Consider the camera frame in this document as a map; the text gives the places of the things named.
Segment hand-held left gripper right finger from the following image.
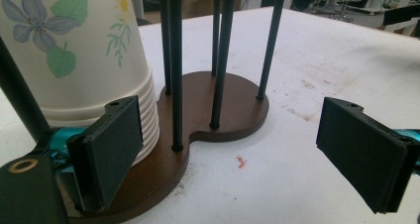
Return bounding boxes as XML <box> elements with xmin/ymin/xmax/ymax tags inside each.
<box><xmin>315</xmin><ymin>96</ymin><xmax>420</xmax><ymax>215</ymax></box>

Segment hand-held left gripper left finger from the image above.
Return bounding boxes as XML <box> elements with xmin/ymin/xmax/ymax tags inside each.
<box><xmin>65</xmin><ymin>95</ymin><xmax>145</xmax><ymax>213</ymax></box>

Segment stack of paper cups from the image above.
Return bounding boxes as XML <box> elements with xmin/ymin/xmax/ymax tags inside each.
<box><xmin>0</xmin><ymin>0</ymin><xmax>160</xmax><ymax>168</ymax></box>

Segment wooden cup rack black rods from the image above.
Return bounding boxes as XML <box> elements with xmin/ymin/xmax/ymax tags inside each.
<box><xmin>0</xmin><ymin>0</ymin><xmax>288</xmax><ymax>224</ymax></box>

